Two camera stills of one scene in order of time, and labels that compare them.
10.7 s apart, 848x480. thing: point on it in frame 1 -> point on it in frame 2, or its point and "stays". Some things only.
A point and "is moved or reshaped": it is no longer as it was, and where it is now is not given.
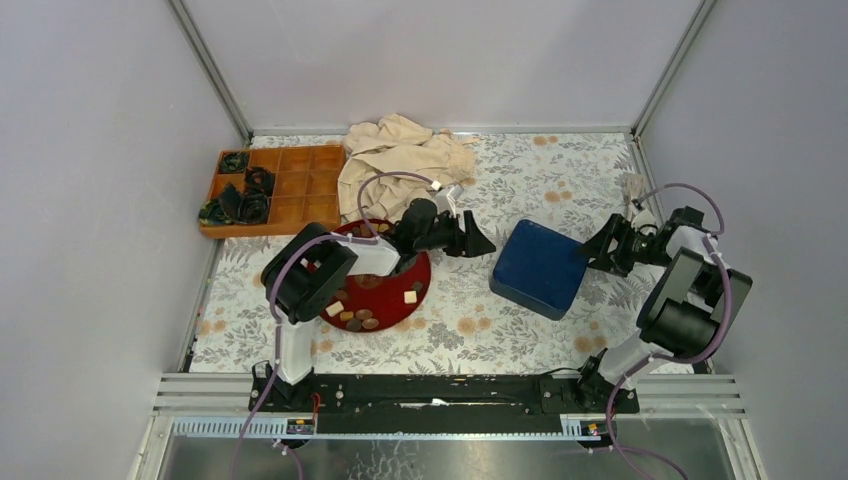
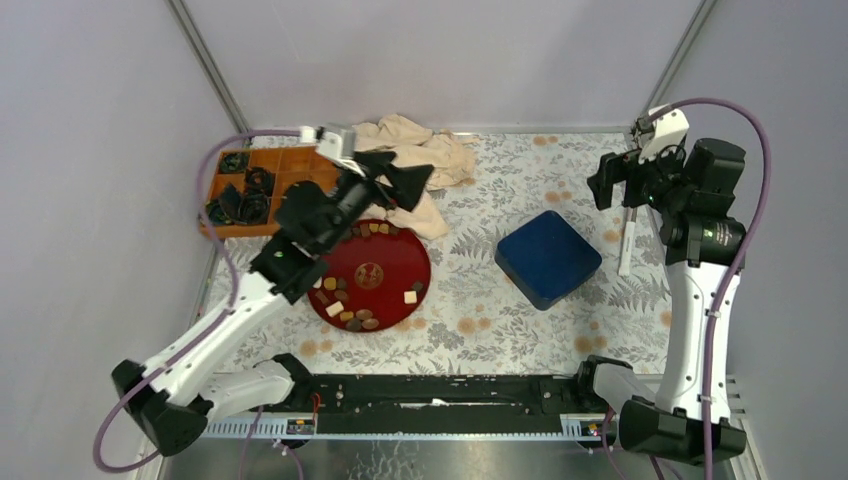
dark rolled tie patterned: x=253 y=209 stays
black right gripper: x=597 y=247 -> x=623 y=167
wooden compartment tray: x=258 y=188 stays
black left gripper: x=475 y=242 -> x=407 y=183
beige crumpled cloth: x=397 y=144 stays
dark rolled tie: x=234 y=162 stays
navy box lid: x=538 y=268 is moved or reshaped
